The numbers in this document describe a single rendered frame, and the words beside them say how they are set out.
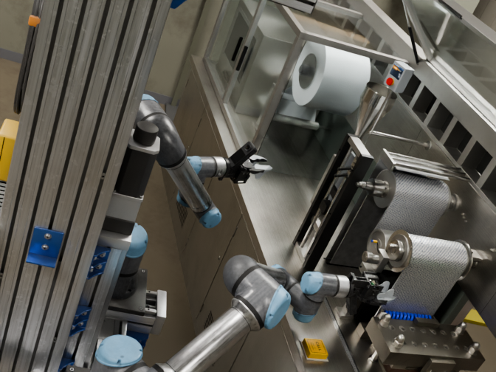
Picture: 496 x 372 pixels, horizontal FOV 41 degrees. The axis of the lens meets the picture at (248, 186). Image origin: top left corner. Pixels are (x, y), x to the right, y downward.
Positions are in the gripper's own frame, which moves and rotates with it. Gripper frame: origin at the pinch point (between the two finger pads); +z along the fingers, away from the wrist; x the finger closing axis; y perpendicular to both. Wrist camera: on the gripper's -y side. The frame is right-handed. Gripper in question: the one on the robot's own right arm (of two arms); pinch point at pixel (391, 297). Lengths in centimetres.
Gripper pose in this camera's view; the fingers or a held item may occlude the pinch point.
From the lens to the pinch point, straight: 238.1
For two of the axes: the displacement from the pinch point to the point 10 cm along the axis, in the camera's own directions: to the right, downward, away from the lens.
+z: 9.1, 1.6, 3.8
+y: 3.5, -8.0, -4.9
